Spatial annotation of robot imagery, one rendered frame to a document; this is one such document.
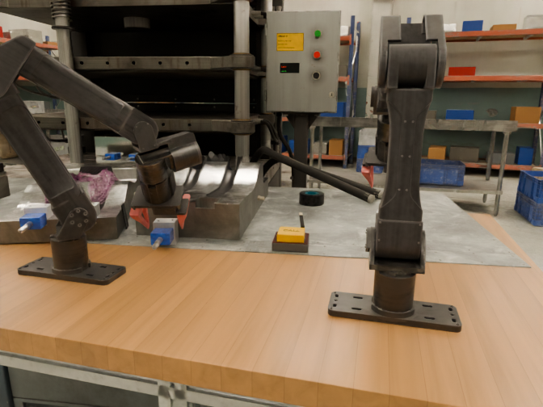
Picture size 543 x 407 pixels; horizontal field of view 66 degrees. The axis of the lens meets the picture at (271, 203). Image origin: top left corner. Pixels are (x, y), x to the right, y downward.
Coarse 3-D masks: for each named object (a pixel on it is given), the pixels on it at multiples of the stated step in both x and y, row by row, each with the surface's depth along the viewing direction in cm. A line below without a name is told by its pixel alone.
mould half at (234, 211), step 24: (216, 168) 127; (240, 168) 127; (192, 192) 111; (240, 192) 112; (264, 192) 140; (144, 216) 102; (168, 216) 102; (192, 216) 101; (216, 216) 100; (240, 216) 100
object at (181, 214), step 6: (186, 198) 94; (186, 204) 92; (156, 210) 89; (162, 210) 89; (168, 210) 89; (174, 210) 89; (180, 210) 90; (186, 210) 90; (180, 216) 90; (186, 216) 91; (180, 222) 93
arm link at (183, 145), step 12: (144, 132) 79; (180, 132) 87; (132, 144) 85; (144, 144) 79; (156, 144) 80; (168, 144) 84; (180, 144) 85; (192, 144) 86; (180, 156) 84; (192, 156) 85; (180, 168) 86
